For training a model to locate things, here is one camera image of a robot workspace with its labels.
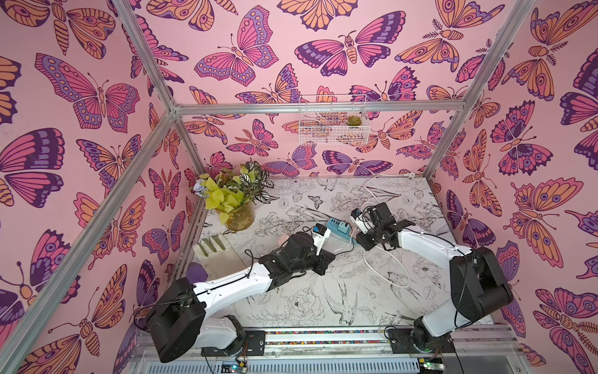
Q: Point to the small succulent in basket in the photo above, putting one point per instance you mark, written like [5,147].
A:
[354,121]

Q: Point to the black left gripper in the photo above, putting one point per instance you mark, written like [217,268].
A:
[320,259]

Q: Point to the potted plant in amber vase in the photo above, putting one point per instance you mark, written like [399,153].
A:
[233,193]

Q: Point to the teal power strip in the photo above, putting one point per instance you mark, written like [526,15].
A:
[341,229]

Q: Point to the beige cloth with green stripes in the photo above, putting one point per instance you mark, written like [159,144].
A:
[217,257]

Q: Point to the pink purple brush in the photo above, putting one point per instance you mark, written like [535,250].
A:
[196,273]

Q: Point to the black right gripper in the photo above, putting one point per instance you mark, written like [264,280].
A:
[370,232]

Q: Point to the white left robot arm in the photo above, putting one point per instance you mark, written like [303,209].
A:
[186,314]

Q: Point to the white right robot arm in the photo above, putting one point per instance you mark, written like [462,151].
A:
[478,286]

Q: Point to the pink earbud case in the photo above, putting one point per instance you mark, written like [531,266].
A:
[282,239]

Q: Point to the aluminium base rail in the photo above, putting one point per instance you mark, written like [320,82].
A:
[477,349]

